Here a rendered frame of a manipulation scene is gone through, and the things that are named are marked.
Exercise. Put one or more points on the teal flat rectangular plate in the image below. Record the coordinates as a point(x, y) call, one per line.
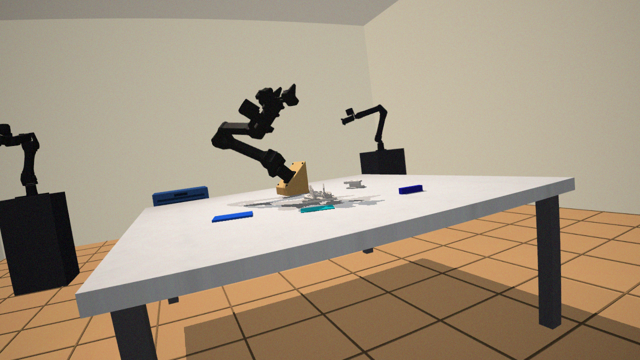
point(317, 208)

